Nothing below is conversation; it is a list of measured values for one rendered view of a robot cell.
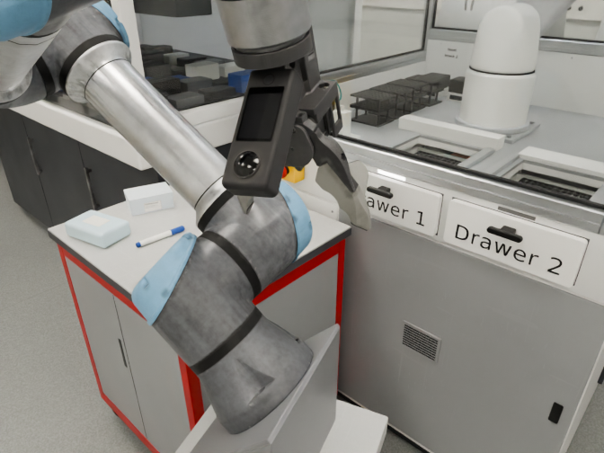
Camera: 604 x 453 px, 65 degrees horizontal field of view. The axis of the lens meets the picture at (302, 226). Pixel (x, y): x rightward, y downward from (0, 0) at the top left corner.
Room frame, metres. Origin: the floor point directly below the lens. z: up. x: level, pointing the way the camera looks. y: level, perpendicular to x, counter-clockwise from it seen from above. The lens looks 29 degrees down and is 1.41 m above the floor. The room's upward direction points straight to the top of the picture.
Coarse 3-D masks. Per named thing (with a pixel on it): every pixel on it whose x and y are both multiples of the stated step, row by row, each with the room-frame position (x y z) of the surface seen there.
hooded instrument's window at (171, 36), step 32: (160, 0) 1.62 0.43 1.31; (192, 0) 1.70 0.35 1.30; (160, 32) 1.60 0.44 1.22; (192, 32) 1.69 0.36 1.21; (224, 32) 1.79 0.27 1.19; (160, 64) 1.59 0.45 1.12; (192, 64) 1.69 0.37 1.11; (224, 64) 1.79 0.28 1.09; (64, 96) 1.82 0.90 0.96; (192, 96) 1.67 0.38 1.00; (224, 96) 1.78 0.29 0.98
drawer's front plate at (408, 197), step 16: (384, 176) 1.13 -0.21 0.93; (368, 192) 1.15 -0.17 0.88; (400, 192) 1.08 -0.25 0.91; (416, 192) 1.05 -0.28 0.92; (432, 192) 1.03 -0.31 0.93; (400, 208) 1.08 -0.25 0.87; (416, 208) 1.05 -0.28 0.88; (432, 208) 1.02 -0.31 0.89; (400, 224) 1.08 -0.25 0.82; (416, 224) 1.05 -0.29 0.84; (432, 224) 1.02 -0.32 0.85
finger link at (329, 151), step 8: (312, 136) 0.42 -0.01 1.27; (320, 136) 0.43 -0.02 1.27; (320, 144) 0.42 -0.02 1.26; (328, 144) 0.42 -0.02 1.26; (336, 144) 0.43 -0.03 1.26; (320, 152) 0.42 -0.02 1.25; (328, 152) 0.42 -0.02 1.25; (336, 152) 0.42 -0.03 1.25; (320, 160) 0.43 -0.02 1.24; (328, 160) 0.42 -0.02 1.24; (336, 160) 0.42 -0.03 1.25; (344, 160) 0.43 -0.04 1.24; (336, 168) 0.42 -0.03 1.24; (344, 168) 0.42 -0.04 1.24; (344, 176) 0.42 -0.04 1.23; (344, 184) 0.42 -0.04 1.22; (352, 184) 0.42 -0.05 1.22
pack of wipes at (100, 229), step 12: (84, 216) 1.15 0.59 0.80; (96, 216) 1.15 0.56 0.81; (108, 216) 1.15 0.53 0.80; (72, 228) 1.10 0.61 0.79; (84, 228) 1.08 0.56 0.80; (96, 228) 1.08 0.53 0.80; (108, 228) 1.08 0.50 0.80; (120, 228) 1.10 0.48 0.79; (84, 240) 1.08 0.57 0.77; (96, 240) 1.06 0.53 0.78; (108, 240) 1.06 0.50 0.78
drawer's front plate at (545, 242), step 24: (456, 216) 0.98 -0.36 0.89; (480, 216) 0.94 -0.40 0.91; (504, 216) 0.91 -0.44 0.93; (456, 240) 0.97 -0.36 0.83; (480, 240) 0.94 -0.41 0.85; (504, 240) 0.90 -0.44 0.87; (528, 240) 0.87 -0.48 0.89; (552, 240) 0.84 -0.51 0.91; (576, 240) 0.81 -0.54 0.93; (528, 264) 0.86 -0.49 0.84; (552, 264) 0.83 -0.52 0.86; (576, 264) 0.80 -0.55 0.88
